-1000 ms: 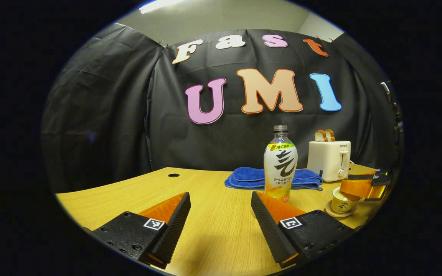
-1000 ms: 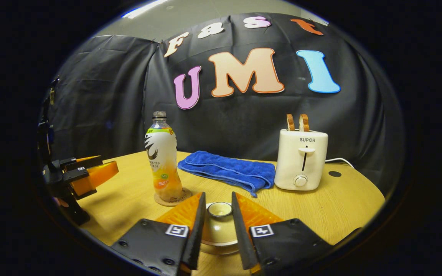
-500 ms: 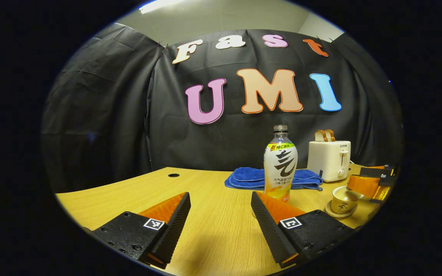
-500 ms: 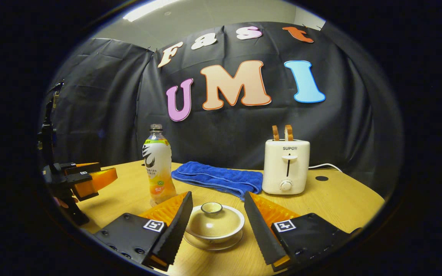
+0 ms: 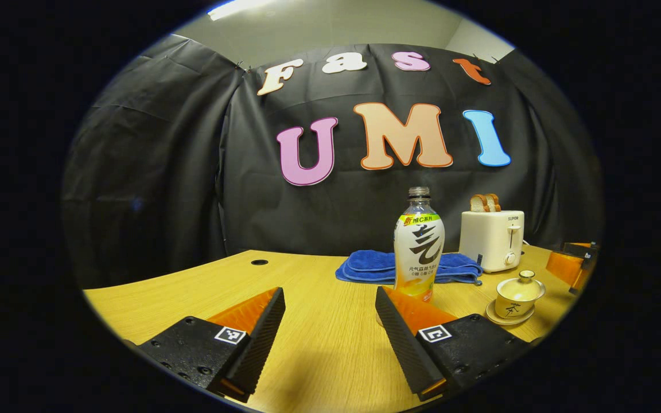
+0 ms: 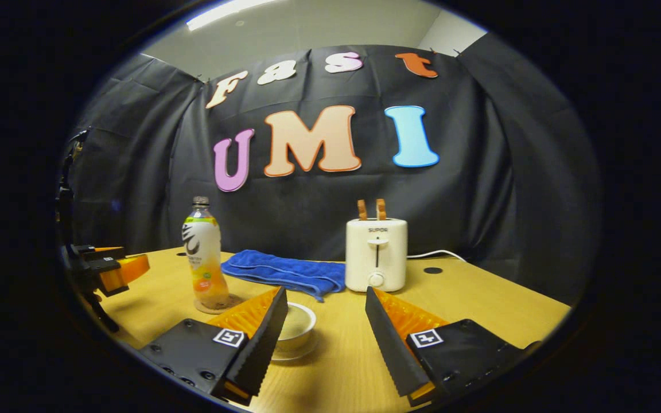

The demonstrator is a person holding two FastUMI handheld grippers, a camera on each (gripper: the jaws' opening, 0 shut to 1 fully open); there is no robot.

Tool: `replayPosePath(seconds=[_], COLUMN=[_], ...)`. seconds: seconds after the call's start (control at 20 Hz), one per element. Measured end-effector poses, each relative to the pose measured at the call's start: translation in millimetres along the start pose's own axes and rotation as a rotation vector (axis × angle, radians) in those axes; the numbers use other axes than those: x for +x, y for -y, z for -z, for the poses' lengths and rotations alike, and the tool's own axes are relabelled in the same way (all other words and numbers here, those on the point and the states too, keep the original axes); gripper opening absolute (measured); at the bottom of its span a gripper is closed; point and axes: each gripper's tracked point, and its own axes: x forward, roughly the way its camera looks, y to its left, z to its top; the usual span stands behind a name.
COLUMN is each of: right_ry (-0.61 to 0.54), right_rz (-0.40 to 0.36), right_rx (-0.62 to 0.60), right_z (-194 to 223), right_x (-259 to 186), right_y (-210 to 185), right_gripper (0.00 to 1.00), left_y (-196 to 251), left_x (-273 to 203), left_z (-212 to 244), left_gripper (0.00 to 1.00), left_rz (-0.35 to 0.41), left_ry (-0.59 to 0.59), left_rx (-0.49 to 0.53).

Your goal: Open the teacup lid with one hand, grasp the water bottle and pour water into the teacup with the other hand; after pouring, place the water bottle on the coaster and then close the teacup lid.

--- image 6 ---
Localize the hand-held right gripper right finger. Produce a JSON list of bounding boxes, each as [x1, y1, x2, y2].
[[365, 286, 529, 407]]

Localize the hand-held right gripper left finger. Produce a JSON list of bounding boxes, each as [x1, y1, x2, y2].
[[138, 286, 289, 405]]

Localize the beige ceramic teacup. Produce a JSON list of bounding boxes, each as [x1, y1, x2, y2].
[[276, 302, 317, 352]]

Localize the round brown coaster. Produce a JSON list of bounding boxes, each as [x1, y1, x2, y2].
[[195, 293, 245, 315]]

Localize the clear plastic water bottle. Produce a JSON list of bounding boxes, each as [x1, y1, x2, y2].
[[182, 196, 231, 310]]

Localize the beige ceramic saucer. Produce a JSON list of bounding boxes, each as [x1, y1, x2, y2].
[[271, 333, 318, 361]]

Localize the blue folded towel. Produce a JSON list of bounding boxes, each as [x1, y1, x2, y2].
[[221, 250, 346, 302]]

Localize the cream white toaster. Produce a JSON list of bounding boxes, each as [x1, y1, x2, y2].
[[345, 218, 409, 293]]

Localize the black backdrop cloth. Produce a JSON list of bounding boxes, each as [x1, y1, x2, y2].
[[61, 45, 604, 305]]

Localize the white toaster power cable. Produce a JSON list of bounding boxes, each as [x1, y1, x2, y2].
[[407, 249, 468, 263]]

